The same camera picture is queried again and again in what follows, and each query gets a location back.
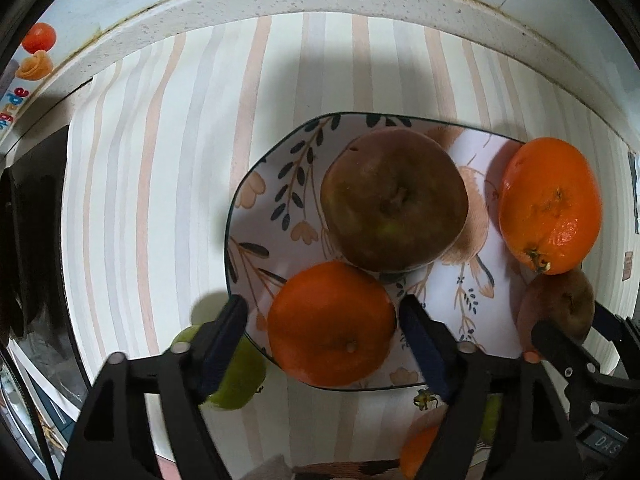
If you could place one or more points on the striped table mat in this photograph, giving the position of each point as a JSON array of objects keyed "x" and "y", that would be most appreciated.
[{"x": 150, "y": 210}]

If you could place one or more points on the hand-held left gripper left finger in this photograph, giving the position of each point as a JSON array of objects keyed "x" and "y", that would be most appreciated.
[{"x": 220, "y": 360}]

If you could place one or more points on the small brown fruit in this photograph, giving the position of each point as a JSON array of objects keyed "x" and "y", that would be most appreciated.
[{"x": 560, "y": 300}]

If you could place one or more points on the black object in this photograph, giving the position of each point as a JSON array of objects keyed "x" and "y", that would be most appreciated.
[{"x": 30, "y": 240}]

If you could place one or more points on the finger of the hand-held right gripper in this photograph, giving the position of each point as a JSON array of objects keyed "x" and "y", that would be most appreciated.
[
  {"x": 562, "y": 350},
  {"x": 617, "y": 335}
]

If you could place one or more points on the floral ceramic plate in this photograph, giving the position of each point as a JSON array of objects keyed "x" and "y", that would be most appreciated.
[{"x": 280, "y": 210}]

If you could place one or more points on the small orange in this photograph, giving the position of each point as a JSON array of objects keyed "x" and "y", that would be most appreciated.
[{"x": 417, "y": 452}]

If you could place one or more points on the red round wall sticker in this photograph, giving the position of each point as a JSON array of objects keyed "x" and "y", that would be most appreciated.
[{"x": 38, "y": 37}]

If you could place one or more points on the orange with green stem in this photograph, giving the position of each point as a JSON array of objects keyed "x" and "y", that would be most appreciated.
[{"x": 550, "y": 205}]

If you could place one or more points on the orange wall sticker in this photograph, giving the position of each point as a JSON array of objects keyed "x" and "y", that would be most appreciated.
[{"x": 34, "y": 66}]

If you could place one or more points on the green fruit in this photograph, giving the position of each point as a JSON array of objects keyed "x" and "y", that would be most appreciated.
[{"x": 240, "y": 375}]

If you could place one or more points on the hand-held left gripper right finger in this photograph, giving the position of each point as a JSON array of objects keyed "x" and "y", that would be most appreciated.
[{"x": 425, "y": 355}]

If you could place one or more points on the round orange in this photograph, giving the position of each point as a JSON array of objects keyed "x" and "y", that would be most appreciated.
[{"x": 330, "y": 325}]

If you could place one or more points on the large brown apple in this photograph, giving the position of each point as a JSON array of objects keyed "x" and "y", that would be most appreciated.
[{"x": 395, "y": 200}]

